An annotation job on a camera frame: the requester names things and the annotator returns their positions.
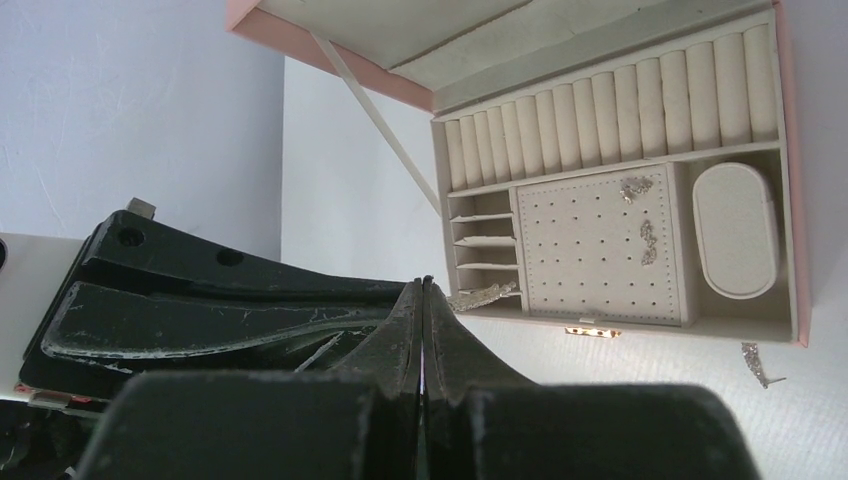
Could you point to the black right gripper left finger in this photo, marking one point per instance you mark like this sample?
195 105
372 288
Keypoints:
357 420

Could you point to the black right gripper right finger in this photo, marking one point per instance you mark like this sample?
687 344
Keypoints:
485 420

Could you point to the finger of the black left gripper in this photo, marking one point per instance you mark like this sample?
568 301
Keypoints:
140 296

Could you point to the small silver stud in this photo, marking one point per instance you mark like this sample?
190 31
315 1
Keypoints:
647 234

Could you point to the small silver earring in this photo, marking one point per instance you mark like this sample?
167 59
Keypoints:
751 355
633 188

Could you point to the pink jewelry box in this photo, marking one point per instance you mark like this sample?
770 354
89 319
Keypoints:
540 109

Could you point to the beige oval watch pillow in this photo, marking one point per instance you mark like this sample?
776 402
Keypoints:
736 230

